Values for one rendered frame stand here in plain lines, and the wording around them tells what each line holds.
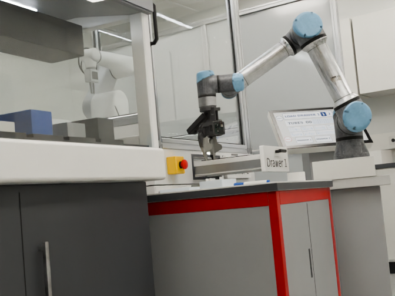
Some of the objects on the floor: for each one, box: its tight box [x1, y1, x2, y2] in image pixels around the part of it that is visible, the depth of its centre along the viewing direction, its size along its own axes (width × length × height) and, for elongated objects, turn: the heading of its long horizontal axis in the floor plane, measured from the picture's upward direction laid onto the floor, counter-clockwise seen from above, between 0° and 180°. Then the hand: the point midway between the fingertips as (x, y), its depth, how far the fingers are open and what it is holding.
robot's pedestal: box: [330, 174, 393, 296], centre depth 279 cm, size 30×30×76 cm
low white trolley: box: [147, 180, 341, 296], centre depth 246 cm, size 58×62×76 cm
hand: (208, 157), depth 272 cm, fingers open, 3 cm apart
